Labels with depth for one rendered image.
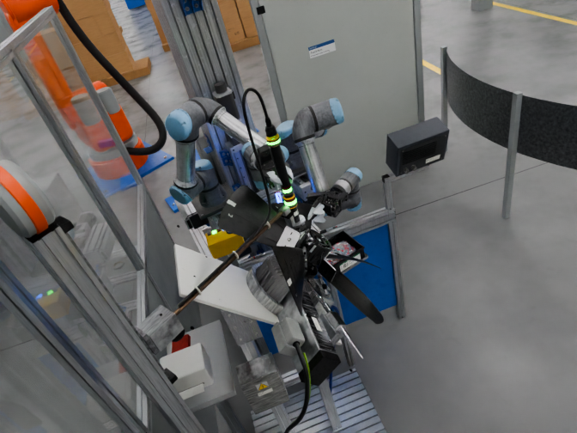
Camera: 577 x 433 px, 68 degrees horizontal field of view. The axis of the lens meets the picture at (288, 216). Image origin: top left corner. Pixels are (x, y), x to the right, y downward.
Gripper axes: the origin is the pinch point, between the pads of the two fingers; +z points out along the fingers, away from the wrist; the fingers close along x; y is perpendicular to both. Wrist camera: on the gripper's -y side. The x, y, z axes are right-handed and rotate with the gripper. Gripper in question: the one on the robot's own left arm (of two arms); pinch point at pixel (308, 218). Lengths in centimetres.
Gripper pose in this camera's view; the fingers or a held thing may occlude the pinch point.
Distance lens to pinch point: 175.1
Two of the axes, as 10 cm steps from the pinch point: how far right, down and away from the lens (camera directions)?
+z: -5.8, 6.0, -5.5
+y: 8.0, 3.0, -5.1
